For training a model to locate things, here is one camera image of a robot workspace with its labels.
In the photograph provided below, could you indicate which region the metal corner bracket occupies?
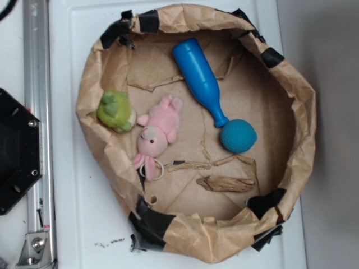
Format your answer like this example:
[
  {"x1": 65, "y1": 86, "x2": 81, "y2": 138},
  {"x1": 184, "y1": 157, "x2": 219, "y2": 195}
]
[{"x1": 16, "y1": 231, "x2": 52, "y2": 268}]

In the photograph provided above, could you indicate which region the green plush toy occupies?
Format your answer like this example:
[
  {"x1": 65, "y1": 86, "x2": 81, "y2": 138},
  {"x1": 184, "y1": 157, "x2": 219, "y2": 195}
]
[{"x1": 96, "y1": 89, "x2": 137, "y2": 133}]

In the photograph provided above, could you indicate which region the white tray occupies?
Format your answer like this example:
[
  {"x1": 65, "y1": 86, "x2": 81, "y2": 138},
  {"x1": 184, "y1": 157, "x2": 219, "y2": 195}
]
[{"x1": 48, "y1": 1, "x2": 307, "y2": 268}]

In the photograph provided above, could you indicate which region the aluminium extrusion rail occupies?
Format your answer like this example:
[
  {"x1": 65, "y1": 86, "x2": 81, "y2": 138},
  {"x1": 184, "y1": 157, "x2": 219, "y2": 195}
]
[{"x1": 23, "y1": 1, "x2": 58, "y2": 268}]

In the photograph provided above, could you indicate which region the blue textured ball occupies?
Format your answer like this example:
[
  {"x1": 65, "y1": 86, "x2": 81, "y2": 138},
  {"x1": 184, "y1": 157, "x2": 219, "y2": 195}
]
[{"x1": 220, "y1": 119, "x2": 257, "y2": 154}]

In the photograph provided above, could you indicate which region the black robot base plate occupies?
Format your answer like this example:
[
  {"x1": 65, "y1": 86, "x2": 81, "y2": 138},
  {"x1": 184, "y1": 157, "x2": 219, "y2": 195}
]
[{"x1": 1, "y1": 89, "x2": 42, "y2": 216}]

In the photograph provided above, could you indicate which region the pink plush pig keychain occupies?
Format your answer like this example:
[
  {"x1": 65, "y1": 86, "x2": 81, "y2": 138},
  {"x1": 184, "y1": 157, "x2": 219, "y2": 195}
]
[{"x1": 132, "y1": 94, "x2": 183, "y2": 181}]

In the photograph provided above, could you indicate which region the brown paper bin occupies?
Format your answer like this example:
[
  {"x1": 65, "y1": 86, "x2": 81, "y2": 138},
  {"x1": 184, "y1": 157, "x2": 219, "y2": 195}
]
[{"x1": 76, "y1": 4, "x2": 316, "y2": 263}]

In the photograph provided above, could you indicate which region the blue plastic bowling pin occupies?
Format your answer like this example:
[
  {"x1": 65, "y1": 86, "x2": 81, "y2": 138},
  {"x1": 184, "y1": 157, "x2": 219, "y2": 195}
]
[{"x1": 172, "y1": 38, "x2": 229, "y2": 127}]

